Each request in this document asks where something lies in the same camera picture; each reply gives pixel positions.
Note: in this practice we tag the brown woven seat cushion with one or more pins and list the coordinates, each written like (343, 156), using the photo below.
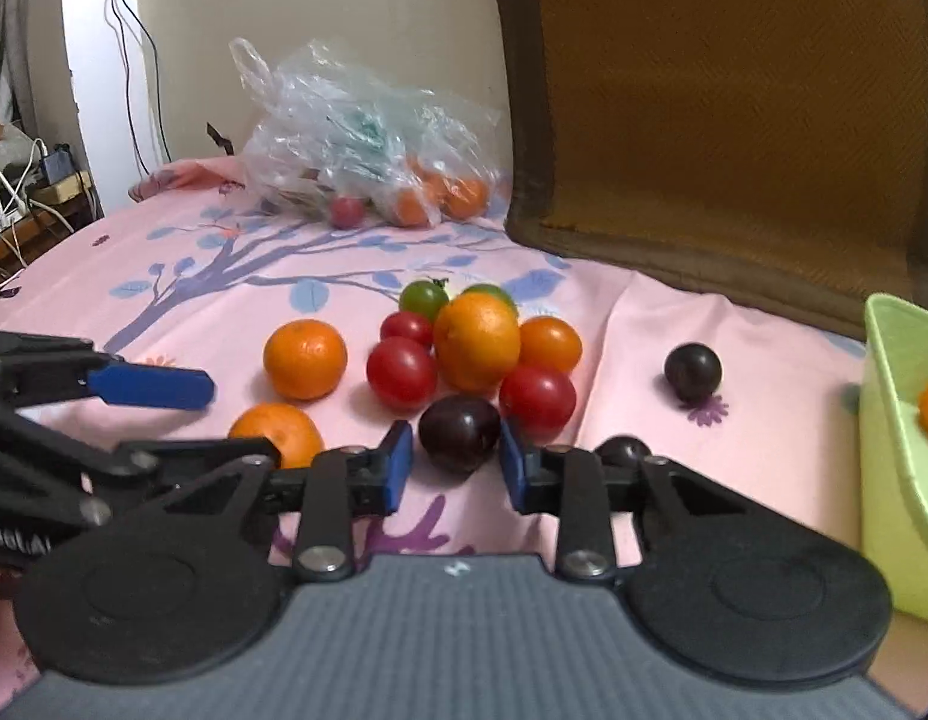
(696, 90)

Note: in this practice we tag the small blue device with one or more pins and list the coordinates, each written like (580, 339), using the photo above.
(59, 163)

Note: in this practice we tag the red fruit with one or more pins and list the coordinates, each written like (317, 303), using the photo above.
(347, 212)

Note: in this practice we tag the pink floral bedsheet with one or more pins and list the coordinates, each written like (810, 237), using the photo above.
(644, 330)

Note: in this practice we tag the light green plastic basket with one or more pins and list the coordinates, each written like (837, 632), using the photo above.
(892, 502)

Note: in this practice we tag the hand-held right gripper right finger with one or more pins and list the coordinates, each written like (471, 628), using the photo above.
(513, 476)

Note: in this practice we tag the wooden shelf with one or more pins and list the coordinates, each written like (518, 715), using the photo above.
(36, 221)

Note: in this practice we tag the grey curtain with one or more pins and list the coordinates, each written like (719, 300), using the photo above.
(10, 15)

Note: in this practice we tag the green tomato with dark stem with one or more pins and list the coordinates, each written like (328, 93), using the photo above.
(424, 298)

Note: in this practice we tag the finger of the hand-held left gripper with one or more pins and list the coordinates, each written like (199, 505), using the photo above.
(134, 461)
(153, 387)

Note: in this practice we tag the yellow lemon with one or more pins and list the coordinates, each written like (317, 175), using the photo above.
(477, 341)

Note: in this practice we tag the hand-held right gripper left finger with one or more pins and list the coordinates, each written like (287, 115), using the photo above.
(396, 469)

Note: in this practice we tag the dark purple plum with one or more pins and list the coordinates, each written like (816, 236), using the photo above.
(693, 373)
(460, 435)
(623, 450)

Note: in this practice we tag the clear plastic bag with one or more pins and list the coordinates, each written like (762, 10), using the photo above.
(344, 135)

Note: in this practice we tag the small red tomato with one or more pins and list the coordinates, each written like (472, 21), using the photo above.
(406, 327)

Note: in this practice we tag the small black tape piece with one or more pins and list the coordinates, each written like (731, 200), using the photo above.
(218, 136)

